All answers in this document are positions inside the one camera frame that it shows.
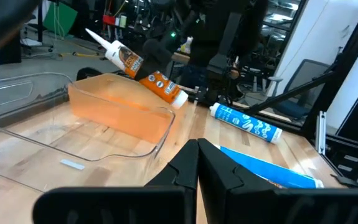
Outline pale yellow spray bottle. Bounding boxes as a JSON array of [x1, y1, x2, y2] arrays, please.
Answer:
[[180, 36, 194, 54]]

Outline orange sealant tube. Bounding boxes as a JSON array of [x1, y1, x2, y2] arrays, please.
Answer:
[[85, 27, 189, 110]]

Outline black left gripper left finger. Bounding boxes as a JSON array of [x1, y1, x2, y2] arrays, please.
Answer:
[[32, 139, 200, 224]]

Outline black aluminium rig frame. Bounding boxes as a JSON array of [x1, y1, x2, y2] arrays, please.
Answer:
[[184, 0, 358, 190]]

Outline blue silicone tube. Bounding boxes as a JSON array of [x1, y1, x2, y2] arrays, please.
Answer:
[[209, 102, 283, 144], [214, 144, 325, 190]]

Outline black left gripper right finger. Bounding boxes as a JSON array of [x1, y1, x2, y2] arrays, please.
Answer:
[[198, 138, 358, 224]]

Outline person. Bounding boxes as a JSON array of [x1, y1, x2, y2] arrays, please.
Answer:
[[178, 0, 270, 94]]

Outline green board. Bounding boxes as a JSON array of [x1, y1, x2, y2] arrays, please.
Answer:
[[43, 2, 78, 38]]

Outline silver aluminium profile piece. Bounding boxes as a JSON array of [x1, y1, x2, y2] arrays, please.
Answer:
[[315, 111, 326, 156]]

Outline clear plastic bin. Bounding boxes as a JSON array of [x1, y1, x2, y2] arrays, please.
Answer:
[[0, 72, 176, 194]]

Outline yellow cable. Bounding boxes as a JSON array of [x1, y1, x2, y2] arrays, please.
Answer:
[[59, 51, 100, 58]]

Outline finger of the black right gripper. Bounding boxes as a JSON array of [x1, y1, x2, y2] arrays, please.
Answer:
[[134, 39, 173, 81]]

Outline black computer case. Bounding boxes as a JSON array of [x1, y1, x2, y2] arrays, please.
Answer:
[[0, 30, 22, 66]]

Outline grey mesh office chair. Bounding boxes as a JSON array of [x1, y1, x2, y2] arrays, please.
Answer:
[[267, 58, 332, 121]]

